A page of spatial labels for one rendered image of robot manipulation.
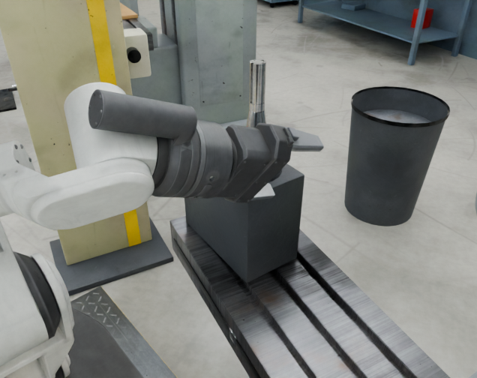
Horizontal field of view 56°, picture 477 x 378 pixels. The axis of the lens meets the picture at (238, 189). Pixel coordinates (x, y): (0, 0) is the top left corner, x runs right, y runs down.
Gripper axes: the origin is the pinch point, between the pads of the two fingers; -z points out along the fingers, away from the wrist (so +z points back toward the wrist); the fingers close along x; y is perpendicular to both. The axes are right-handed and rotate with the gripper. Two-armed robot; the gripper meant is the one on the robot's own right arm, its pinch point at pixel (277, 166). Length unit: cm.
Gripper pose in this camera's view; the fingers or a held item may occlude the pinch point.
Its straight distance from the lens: 58.8
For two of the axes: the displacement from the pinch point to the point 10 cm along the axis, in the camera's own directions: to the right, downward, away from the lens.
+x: 5.3, -5.7, -6.2
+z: -7.7, -0.4, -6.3
